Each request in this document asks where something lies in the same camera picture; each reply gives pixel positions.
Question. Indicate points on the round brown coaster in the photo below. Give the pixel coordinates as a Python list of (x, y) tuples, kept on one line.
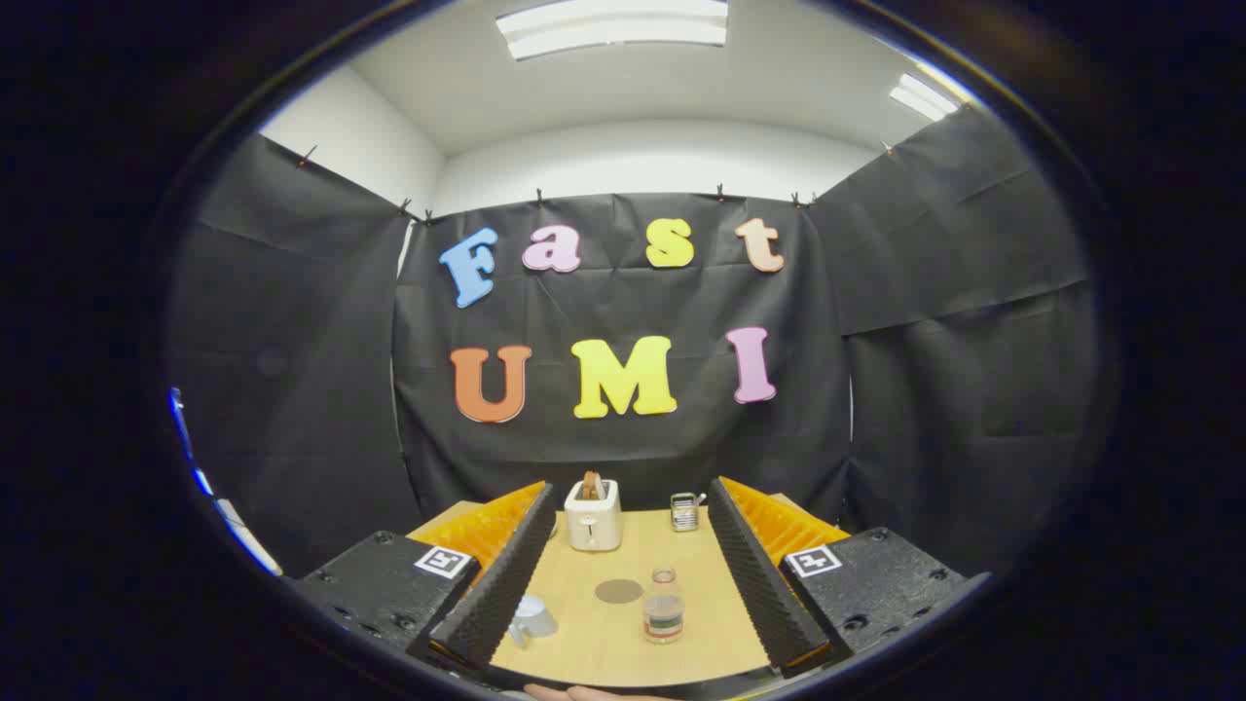
[(619, 591)]

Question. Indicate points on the long ceiling light panel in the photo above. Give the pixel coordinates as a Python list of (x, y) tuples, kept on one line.
[(613, 24)]

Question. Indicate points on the small ceiling light panel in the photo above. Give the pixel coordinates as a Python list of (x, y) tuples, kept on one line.
[(923, 97)]

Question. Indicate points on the clear plastic juice bottle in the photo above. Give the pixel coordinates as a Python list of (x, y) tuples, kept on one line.
[(663, 615)]

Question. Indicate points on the small metal rack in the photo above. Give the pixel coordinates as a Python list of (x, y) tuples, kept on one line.
[(684, 514)]

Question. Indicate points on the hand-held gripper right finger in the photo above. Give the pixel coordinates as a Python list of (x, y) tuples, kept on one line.
[(759, 574)]

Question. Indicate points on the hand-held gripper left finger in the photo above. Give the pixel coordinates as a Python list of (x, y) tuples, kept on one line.
[(506, 574)]

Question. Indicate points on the wooden table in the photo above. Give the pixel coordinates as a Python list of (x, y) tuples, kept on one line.
[(584, 647)]

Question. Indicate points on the white toaster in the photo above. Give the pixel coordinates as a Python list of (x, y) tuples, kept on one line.
[(592, 526)]

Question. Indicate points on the brown toast slice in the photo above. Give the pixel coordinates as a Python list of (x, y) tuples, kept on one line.
[(592, 485)]

